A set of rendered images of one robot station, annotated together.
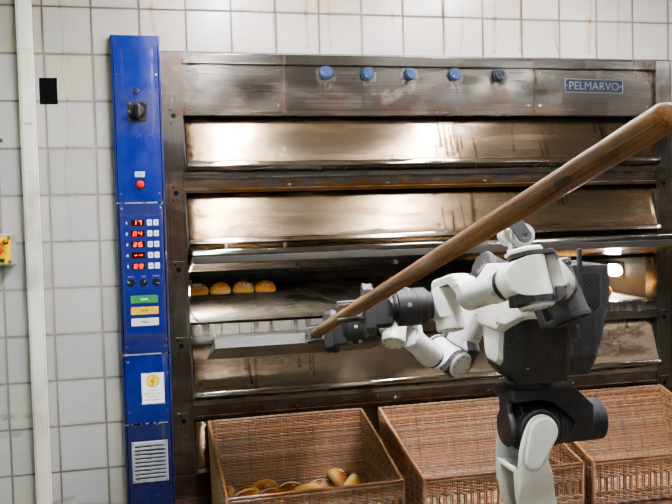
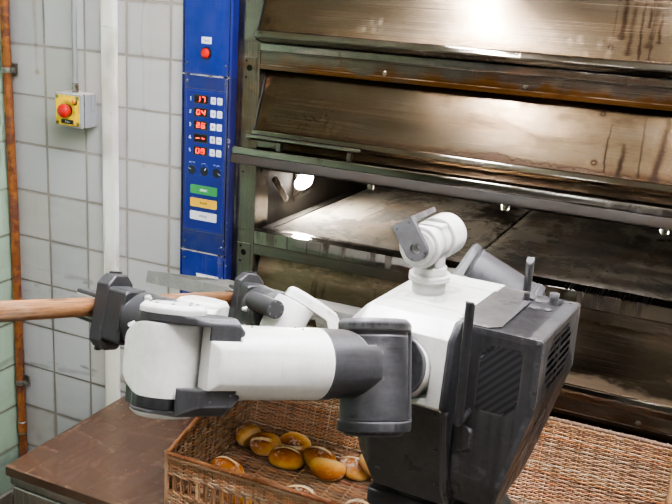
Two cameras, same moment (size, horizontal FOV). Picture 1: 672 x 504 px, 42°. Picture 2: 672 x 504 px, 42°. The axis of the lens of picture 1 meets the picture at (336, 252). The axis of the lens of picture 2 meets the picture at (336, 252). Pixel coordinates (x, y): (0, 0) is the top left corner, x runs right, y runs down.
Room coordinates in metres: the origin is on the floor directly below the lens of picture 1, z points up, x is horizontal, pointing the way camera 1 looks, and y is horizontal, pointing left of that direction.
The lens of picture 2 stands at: (1.20, -1.13, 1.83)
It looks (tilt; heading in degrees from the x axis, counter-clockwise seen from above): 16 degrees down; 37
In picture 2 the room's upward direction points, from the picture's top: 4 degrees clockwise
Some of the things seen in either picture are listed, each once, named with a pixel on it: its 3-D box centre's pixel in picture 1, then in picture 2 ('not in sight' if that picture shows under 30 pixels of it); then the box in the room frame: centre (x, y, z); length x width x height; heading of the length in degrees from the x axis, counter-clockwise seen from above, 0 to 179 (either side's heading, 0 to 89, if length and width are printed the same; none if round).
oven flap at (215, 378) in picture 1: (439, 354); (567, 350); (3.17, -0.37, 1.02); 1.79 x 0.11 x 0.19; 104
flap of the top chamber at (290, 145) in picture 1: (435, 141); (614, 28); (3.17, -0.37, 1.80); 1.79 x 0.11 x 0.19; 104
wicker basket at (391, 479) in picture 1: (301, 471); (306, 444); (2.78, 0.13, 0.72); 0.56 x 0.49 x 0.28; 104
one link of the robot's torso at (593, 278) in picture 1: (539, 313); (457, 380); (2.30, -0.54, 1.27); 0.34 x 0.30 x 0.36; 9
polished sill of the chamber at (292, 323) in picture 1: (436, 315); (576, 294); (3.19, -0.36, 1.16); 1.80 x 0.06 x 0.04; 104
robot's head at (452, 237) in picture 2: (515, 239); (433, 246); (2.30, -0.48, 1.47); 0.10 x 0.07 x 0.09; 9
